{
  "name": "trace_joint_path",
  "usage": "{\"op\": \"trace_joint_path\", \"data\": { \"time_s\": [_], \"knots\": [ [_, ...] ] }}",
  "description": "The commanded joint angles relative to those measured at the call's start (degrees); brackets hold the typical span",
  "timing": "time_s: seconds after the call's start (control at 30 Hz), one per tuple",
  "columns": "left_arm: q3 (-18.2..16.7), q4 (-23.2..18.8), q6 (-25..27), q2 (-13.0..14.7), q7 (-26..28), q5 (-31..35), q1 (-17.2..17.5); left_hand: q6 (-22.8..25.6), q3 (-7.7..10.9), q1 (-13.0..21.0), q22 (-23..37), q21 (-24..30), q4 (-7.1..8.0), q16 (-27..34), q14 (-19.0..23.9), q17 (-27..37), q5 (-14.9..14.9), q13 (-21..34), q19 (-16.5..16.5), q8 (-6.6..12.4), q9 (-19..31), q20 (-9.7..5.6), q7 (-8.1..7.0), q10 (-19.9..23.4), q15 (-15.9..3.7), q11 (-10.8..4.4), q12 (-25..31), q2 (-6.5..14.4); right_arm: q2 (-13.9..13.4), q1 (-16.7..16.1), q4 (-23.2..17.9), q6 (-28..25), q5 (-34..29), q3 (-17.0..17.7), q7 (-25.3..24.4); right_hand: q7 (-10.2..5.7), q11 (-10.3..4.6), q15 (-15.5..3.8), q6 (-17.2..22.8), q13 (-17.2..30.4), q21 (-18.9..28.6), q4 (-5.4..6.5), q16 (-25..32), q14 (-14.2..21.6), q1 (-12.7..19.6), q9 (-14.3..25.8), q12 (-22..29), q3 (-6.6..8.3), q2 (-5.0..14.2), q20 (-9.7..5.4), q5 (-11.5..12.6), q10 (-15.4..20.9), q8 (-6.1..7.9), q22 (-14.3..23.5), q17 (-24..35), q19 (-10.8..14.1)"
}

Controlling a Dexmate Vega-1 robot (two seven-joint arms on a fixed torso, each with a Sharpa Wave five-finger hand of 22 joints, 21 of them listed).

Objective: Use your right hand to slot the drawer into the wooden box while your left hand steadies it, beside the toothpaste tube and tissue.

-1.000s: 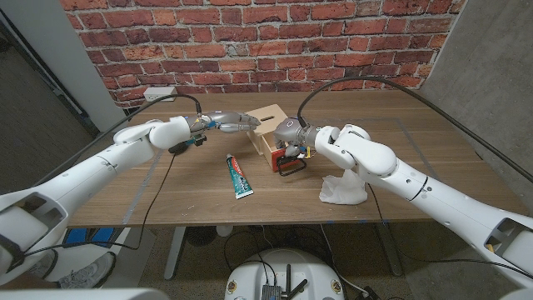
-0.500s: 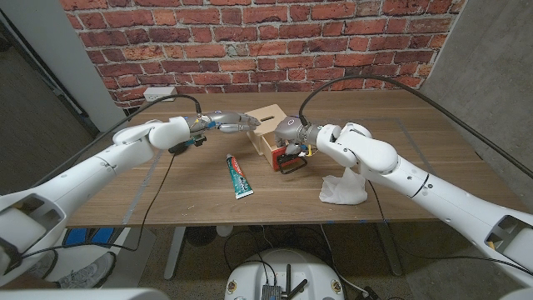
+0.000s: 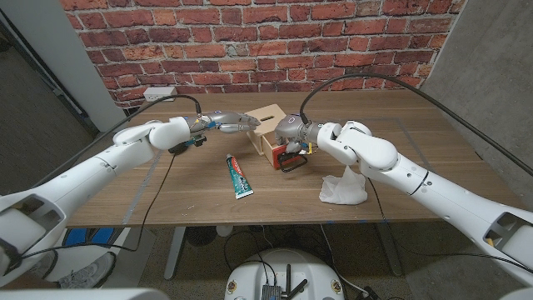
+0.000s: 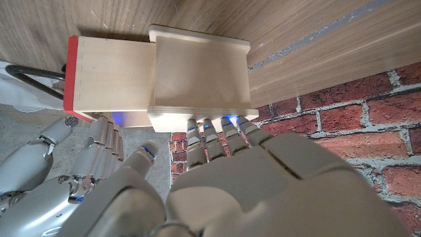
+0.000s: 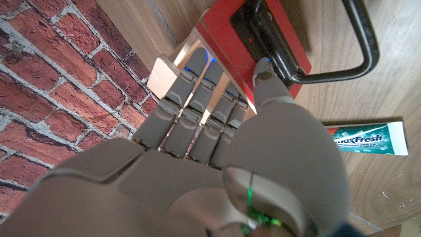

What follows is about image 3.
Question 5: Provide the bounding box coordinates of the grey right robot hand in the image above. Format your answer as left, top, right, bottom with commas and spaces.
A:
273, 114, 324, 154

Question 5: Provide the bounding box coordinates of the grey sneaker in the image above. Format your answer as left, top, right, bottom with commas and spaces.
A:
56, 252, 117, 289
24, 248, 59, 279

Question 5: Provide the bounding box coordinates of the person leg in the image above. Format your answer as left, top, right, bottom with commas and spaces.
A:
0, 272, 59, 291

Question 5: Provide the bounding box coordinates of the white robot torso base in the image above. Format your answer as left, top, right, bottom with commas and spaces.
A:
223, 248, 346, 300

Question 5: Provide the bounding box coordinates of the wooden drawer with red front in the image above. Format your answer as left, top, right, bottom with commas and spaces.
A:
261, 135, 309, 173

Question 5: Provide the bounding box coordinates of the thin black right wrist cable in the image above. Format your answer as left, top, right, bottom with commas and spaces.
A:
368, 178, 533, 263

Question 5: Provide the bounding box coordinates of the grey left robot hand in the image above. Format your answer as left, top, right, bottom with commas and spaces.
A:
187, 110, 262, 135

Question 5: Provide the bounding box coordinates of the grey table leg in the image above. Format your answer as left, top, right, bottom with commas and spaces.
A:
374, 222, 404, 278

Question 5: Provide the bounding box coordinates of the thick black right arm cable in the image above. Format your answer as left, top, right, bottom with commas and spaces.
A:
299, 72, 533, 176

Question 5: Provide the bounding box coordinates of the wooden box with slot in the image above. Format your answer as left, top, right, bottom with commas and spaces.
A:
245, 103, 288, 156

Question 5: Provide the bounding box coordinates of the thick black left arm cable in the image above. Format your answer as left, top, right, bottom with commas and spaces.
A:
31, 93, 204, 188

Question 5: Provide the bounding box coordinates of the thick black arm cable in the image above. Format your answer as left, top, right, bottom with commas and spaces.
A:
299, 72, 533, 176
31, 93, 204, 188

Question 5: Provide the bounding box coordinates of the white crumpled tissue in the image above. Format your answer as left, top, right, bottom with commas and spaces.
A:
319, 166, 368, 206

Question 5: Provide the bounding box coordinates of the white table leg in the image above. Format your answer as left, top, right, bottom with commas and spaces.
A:
163, 226, 187, 281

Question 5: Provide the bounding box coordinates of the white board with blue pedals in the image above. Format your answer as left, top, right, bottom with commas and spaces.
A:
62, 227, 157, 288

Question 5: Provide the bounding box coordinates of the white power outlet strip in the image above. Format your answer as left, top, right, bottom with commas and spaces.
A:
142, 86, 178, 103

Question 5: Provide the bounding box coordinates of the grey box with black antennas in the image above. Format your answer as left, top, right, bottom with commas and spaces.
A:
261, 264, 309, 300

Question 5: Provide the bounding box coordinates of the green red toothpaste tube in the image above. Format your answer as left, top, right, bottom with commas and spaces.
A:
225, 152, 254, 200

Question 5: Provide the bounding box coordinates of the black round floor object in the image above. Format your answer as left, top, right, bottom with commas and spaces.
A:
186, 227, 217, 247

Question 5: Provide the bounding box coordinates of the thin black left wrist cable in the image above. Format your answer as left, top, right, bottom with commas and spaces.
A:
18, 153, 176, 259

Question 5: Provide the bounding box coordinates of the printed brick wall backdrop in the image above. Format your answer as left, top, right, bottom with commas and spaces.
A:
60, 0, 467, 109

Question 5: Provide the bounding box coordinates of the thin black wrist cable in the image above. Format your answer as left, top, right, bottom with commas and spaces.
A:
368, 178, 533, 263
18, 153, 176, 259

